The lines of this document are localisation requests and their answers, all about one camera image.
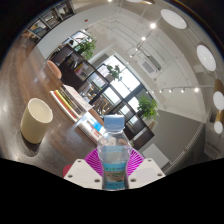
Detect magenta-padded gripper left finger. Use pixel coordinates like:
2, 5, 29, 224
63, 148, 104, 191

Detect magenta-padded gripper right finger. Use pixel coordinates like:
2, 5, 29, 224
126, 148, 166, 190

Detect clear blue-capped water bottle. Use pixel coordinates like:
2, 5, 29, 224
96, 114, 133, 192

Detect flat round red coaster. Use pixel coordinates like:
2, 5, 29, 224
62, 164, 73, 178

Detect low pile of magazines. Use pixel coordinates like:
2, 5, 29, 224
77, 111, 106, 145

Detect large potted green plant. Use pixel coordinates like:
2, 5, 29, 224
137, 95, 159, 121

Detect cream paper cup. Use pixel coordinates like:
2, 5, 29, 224
19, 97, 54, 145

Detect tall stack of books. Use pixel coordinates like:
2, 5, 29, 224
49, 84, 94, 123

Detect low black shelf unit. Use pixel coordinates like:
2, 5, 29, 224
49, 43, 156, 151

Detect small potted green plant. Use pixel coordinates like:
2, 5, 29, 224
106, 64, 123, 82

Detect white ceiling air conditioner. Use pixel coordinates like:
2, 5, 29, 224
139, 54, 163, 79

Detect orange chairs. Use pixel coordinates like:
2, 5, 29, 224
45, 59, 134, 148

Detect bushy potted green plant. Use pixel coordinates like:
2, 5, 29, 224
78, 36, 98, 61

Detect small ceiling spotlights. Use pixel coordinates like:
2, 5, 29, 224
124, 21, 201, 94

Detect round white ceiling lamps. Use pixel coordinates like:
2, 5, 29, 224
126, 0, 224, 135

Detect tall wall bookshelf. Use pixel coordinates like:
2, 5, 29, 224
23, 0, 76, 39

